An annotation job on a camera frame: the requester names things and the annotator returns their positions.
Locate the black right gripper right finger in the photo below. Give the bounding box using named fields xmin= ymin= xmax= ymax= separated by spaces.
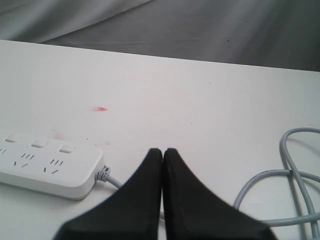
xmin=162 ymin=148 xmax=276 ymax=240

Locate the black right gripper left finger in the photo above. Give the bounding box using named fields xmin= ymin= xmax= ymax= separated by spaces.
xmin=54 ymin=148 xmax=163 ymax=240

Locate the white power strip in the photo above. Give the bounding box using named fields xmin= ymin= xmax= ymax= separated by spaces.
xmin=0 ymin=133 xmax=105 ymax=200

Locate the grey backdrop cloth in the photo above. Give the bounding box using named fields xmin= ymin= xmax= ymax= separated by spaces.
xmin=0 ymin=0 xmax=320 ymax=71

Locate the grey power cable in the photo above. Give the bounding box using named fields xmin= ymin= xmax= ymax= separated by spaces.
xmin=95 ymin=127 xmax=320 ymax=240

